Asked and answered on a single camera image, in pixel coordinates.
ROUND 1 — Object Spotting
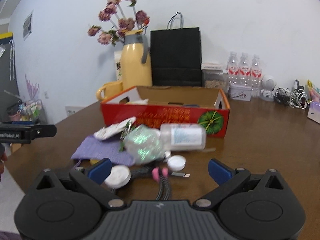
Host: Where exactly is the yellow thermos jug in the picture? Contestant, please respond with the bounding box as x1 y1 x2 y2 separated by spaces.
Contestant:
120 29 152 90

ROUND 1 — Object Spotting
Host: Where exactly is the black paper shopping bag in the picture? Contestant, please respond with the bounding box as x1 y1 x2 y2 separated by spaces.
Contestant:
150 11 202 87

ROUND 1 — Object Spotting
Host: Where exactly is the person hand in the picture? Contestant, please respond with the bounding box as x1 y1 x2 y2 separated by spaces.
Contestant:
0 144 8 176

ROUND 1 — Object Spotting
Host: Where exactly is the white round puck device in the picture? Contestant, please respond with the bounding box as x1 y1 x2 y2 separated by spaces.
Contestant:
104 165 131 189

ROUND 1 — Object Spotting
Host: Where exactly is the water bottle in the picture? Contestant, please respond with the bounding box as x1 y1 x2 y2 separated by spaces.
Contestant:
227 51 239 86
251 55 262 98
239 53 251 87

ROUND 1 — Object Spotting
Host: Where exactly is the small white round cap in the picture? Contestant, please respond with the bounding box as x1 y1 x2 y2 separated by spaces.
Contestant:
167 155 186 172

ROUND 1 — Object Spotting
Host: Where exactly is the iridescent plastic wrap bundle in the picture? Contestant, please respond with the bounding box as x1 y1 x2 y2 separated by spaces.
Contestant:
123 125 165 165

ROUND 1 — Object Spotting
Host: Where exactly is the dried pink rose bouquet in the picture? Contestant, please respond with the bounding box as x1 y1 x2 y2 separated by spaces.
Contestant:
87 0 150 46

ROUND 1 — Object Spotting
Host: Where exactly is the white robot figurine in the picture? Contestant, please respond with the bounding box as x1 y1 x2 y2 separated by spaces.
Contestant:
259 75 277 102

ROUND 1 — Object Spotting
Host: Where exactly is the yellow ceramic mug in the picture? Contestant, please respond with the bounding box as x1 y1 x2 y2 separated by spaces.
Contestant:
96 80 123 101

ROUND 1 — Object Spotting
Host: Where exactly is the white cloth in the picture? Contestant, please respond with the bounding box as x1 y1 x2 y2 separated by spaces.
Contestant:
93 116 137 141

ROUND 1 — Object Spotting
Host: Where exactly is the clear seed container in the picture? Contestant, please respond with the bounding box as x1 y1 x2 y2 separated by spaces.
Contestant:
201 63 227 89

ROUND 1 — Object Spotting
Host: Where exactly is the water bottle right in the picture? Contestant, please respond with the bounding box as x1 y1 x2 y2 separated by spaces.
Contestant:
251 55 262 98

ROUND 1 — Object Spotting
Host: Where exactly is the water bottle middle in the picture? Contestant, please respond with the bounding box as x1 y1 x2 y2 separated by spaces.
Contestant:
239 53 251 87

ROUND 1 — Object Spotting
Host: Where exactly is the braided cable with pink tie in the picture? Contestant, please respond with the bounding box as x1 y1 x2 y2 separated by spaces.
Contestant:
130 166 191 201

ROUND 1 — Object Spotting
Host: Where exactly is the tangled cables pile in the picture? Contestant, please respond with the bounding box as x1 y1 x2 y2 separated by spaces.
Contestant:
273 80 312 110

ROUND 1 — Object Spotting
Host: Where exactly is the red orange cardboard box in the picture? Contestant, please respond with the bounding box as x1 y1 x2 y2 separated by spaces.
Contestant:
100 86 230 138

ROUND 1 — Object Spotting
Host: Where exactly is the purple drawstring pouch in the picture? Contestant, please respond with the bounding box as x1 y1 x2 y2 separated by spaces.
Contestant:
71 135 135 167

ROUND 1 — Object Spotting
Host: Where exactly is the purple white tissue box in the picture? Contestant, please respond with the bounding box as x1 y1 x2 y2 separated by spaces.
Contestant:
308 101 320 124

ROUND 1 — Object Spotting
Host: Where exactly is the water bottle left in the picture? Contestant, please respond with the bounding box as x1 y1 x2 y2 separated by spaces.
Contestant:
227 51 239 86

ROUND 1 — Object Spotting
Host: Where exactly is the white metal tin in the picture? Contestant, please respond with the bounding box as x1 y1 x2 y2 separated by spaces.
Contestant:
228 83 252 101

